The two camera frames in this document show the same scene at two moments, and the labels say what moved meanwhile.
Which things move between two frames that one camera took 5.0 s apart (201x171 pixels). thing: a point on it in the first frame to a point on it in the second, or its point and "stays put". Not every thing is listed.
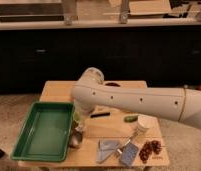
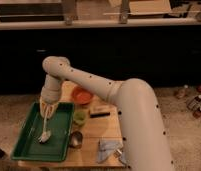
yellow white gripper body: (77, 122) to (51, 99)
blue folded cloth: (106, 147) stays put
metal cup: (75, 139) stays put
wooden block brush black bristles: (100, 111) stays put
